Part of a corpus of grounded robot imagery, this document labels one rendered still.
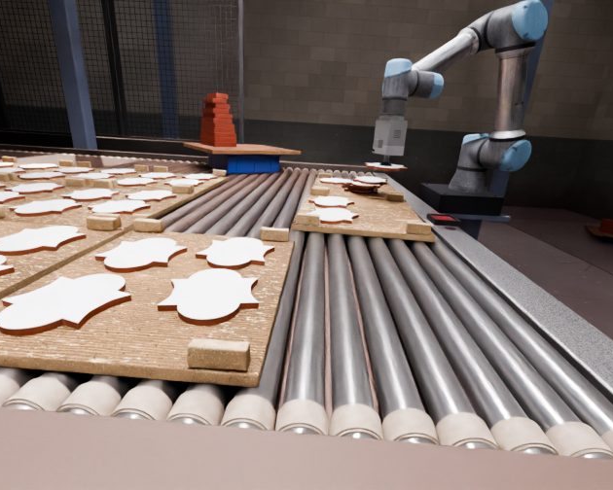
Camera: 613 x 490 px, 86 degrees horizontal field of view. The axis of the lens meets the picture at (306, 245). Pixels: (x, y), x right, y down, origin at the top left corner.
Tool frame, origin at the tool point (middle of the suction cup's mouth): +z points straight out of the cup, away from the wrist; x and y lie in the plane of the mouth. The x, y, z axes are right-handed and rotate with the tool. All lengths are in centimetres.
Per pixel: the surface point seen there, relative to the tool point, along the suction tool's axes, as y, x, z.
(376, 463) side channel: 82, -51, 10
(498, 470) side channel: 85, -43, 10
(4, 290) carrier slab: 45, -86, 12
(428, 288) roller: 56, -25, 13
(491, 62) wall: -376, 417, -128
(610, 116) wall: -282, 591, -56
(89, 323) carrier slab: 57, -74, 11
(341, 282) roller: 50, -38, 13
